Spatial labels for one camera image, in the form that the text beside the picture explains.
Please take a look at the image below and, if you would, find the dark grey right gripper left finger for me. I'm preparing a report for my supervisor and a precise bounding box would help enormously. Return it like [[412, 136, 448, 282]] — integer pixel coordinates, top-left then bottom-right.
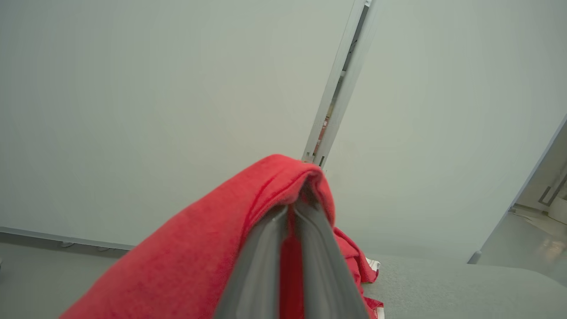
[[214, 205, 289, 319]]

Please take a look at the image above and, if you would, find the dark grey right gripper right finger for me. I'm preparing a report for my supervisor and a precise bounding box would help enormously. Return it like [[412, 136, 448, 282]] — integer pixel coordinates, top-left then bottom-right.
[[293, 200, 371, 319]]

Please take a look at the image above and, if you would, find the red cloth garment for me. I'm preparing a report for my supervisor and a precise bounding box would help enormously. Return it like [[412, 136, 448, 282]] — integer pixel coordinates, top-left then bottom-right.
[[58, 154, 385, 319]]

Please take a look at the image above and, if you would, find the grey metal partition post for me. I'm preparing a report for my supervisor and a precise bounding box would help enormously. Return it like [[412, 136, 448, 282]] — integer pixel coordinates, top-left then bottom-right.
[[302, 0, 378, 168]]

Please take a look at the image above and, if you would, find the grey metal partition rail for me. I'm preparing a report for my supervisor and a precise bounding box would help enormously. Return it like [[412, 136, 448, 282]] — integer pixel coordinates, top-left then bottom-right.
[[0, 226, 136, 251]]

